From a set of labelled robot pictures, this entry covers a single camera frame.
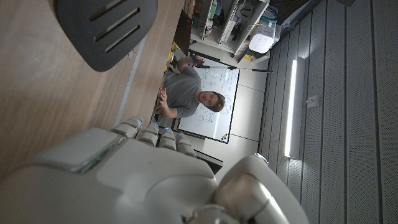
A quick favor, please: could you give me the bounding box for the long ceiling light bar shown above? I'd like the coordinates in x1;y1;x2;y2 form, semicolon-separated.
284;58;299;158

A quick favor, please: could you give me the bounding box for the black computer monitor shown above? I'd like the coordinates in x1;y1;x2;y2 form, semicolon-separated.
194;149;224;175

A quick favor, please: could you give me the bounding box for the small grey ceiling box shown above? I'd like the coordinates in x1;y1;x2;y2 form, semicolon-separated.
306;95;321;109

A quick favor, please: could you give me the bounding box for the black slotted spatula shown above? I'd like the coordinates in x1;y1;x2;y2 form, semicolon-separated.
54;0;159;73

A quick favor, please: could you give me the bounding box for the black thin pole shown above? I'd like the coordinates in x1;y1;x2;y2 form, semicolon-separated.
194;64;274;73

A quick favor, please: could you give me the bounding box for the white storage shelf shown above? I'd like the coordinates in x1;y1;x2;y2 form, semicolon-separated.
190;0;271;58

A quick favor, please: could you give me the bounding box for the white air purifier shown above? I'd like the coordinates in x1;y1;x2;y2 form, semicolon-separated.
248;20;277;54

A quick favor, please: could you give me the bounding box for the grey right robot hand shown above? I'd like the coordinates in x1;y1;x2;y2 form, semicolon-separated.
0;115;310;224

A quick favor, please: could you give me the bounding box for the whiteboard with black frame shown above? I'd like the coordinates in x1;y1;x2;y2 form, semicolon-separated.
171;49;241;144

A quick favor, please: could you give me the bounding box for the person in grey t-shirt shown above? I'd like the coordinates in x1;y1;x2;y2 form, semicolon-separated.
154;55;226;119

